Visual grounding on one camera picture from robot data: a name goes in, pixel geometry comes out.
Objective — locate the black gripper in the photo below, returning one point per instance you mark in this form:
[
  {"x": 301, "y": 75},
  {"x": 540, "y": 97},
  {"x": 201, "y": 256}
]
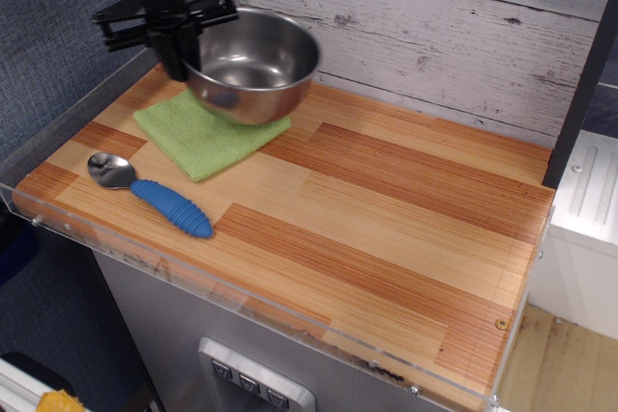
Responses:
[{"x": 154, "y": 23}]

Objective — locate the stainless steel bowl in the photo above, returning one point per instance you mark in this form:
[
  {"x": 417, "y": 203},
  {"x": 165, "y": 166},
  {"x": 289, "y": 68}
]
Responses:
[{"x": 255, "y": 69}]

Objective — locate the green microfiber cloth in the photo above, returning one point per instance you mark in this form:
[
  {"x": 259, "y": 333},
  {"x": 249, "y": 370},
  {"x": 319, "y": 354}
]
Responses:
[{"x": 197, "y": 141}]

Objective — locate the clear acrylic table guard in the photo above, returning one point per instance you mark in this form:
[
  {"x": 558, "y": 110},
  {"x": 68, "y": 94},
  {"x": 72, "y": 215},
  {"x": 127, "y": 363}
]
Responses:
[{"x": 390, "y": 237}]

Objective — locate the silver toy fridge cabinet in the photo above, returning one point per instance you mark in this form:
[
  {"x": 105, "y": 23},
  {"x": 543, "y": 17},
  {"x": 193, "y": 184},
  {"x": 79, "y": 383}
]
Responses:
[{"x": 166, "y": 324}]

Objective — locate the silver dispenser button panel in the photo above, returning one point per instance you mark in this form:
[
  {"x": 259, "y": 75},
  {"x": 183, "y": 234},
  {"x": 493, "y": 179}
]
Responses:
[{"x": 237, "y": 381}]

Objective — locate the yellow object bottom left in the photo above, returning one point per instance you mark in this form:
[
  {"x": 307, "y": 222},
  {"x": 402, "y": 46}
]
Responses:
[{"x": 59, "y": 401}]

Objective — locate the white ribbed box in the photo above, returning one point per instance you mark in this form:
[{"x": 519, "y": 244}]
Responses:
[{"x": 575, "y": 276}]

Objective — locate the blue handled metal spoon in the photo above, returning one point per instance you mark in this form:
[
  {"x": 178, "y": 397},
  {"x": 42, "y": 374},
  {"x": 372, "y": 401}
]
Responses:
[{"x": 114, "y": 172}]

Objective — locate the dark vertical post right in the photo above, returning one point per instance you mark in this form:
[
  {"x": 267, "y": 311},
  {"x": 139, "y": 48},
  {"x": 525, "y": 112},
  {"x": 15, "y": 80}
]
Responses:
[{"x": 585, "y": 89}]

